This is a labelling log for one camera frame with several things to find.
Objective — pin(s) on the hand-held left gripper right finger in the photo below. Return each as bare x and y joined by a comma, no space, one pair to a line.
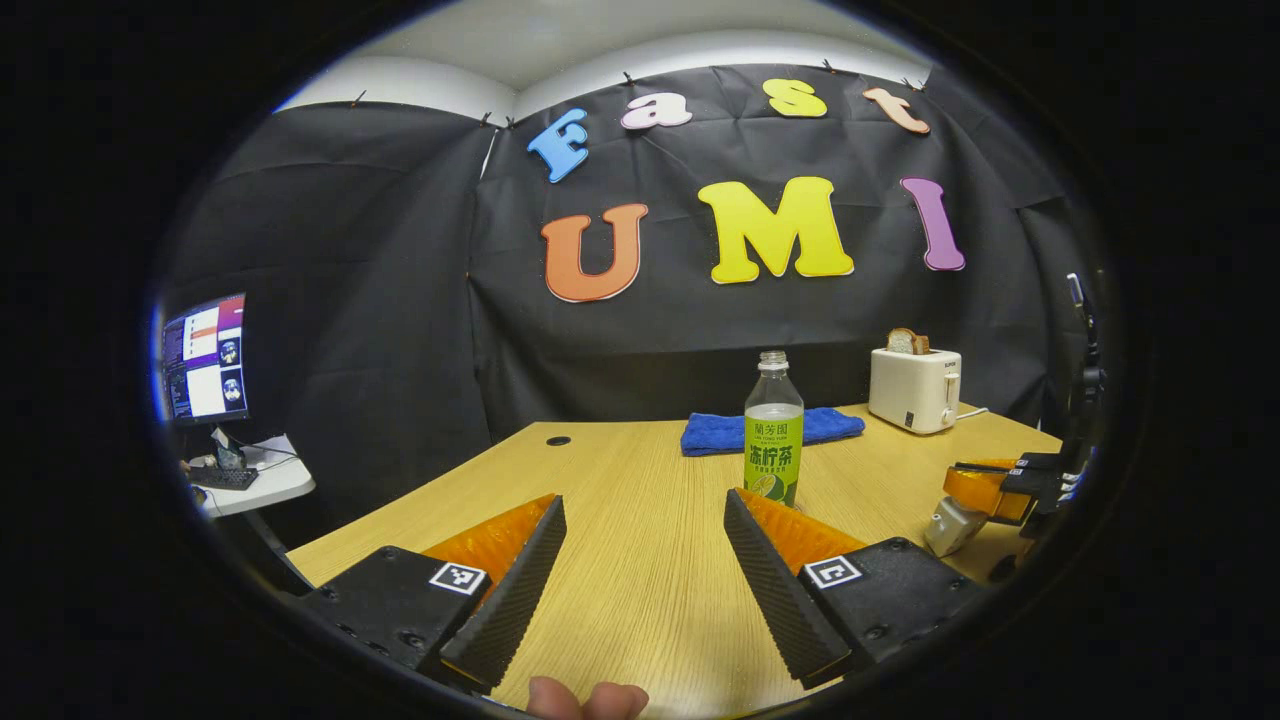
780,600

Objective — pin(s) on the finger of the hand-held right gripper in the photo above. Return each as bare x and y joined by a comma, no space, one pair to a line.
985,495
1030,462

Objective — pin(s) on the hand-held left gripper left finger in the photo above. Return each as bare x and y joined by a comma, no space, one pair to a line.
505,590

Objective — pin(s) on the clear green-label water bottle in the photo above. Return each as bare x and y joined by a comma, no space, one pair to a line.
773,440

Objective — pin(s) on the white toaster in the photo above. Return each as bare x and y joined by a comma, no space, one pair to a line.
912,392

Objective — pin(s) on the bread slice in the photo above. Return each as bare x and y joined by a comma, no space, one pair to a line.
905,342

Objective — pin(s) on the blue towel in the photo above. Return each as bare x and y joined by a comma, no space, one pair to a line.
715,432

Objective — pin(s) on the white side table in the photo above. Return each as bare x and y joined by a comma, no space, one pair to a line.
275,485

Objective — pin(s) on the black keyboard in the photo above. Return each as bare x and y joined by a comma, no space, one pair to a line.
225,477

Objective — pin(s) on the black backdrop cloth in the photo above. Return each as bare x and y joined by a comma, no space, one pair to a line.
400,300

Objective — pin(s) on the small dark desk object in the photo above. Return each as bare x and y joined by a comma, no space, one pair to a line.
228,450

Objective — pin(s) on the computer monitor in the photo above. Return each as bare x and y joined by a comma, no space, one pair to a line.
205,360

